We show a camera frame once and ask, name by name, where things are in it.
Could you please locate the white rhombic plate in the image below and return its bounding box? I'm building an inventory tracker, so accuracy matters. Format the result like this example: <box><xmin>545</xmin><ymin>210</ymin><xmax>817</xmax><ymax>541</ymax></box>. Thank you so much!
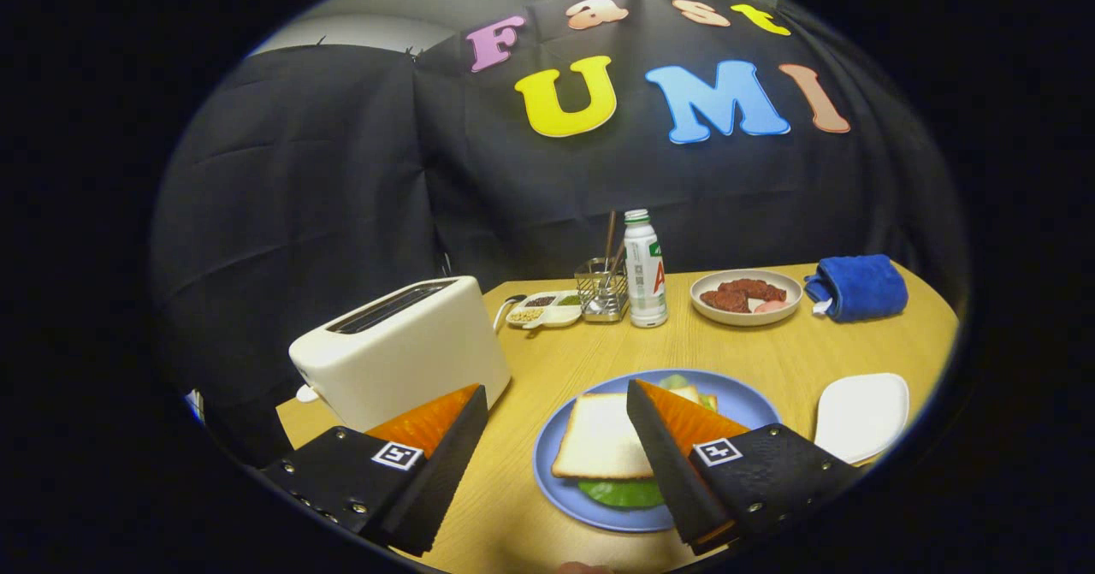
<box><xmin>813</xmin><ymin>373</ymin><xmax>910</xmax><ymax>465</ymax></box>

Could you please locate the round white meat plate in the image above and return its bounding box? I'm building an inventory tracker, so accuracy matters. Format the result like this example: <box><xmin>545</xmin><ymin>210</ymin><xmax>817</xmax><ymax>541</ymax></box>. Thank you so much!
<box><xmin>690</xmin><ymin>269</ymin><xmax>804</xmax><ymax>328</ymax></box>

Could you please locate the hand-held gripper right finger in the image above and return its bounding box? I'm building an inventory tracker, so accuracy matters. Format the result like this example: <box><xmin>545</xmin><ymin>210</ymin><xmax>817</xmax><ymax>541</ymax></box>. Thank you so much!
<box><xmin>625</xmin><ymin>378</ymin><xmax>863</xmax><ymax>556</ymax></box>

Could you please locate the metal mesh utensil holder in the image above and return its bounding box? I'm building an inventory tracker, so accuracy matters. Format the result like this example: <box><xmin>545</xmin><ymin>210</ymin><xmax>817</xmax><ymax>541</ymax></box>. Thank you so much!
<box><xmin>574</xmin><ymin>257</ymin><xmax>630</xmax><ymax>323</ymax></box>

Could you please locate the blue round plate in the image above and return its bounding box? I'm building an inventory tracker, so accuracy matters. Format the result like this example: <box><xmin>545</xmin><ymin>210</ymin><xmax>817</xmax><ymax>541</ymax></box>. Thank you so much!
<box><xmin>532</xmin><ymin>369</ymin><xmax>781</xmax><ymax>534</ymax></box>

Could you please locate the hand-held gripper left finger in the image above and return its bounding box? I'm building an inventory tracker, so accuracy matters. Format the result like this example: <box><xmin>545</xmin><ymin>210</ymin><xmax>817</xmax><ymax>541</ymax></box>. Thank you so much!
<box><xmin>259</xmin><ymin>383</ymin><xmax>490</xmax><ymax>558</ymax></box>

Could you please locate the black backdrop cloth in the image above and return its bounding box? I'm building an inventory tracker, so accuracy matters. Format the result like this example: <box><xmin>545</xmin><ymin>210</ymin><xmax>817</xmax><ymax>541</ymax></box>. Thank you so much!
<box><xmin>150</xmin><ymin>0</ymin><xmax>968</xmax><ymax>464</ymax></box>

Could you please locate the white divided condiment tray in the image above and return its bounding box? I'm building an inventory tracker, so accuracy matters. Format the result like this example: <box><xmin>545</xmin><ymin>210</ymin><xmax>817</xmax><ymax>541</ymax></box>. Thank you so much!
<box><xmin>505</xmin><ymin>290</ymin><xmax>584</xmax><ymax>330</ymax></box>

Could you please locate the green lettuce leaf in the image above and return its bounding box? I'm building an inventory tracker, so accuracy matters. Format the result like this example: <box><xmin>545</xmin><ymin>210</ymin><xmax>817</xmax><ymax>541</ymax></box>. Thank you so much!
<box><xmin>577</xmin><ymin>374</ymin><xmax>718</xmax><ymax>509</ymax></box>

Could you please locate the blue folded towel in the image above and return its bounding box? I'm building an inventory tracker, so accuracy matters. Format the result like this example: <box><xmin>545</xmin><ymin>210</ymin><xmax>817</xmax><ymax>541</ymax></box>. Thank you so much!
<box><xmin>804</xmin><ymin>254</ymin><xmax>909</xmax><ymax>323</ymax></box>

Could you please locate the white toaster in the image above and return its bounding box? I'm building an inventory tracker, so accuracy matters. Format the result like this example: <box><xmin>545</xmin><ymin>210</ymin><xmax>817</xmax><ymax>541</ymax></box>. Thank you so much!
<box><xmin>288</xmin><ymin>275</ymin><xmax>512</xmax><ymax>434</ymax></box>

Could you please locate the bread slice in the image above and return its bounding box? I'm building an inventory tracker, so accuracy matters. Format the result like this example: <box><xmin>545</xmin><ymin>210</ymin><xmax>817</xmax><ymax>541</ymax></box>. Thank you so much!
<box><xmin>551</xmin><ymin>392</ymin><xmax>655</xmax><ymax>481</ymax></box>

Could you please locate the white plastic drink bottle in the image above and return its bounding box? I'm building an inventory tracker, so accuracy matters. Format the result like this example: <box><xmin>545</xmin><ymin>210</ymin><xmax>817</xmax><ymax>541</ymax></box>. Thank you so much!
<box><xmin>623</xmin><ymin>209</ymin><xmax>669</xmax><ymax>328</ymax></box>

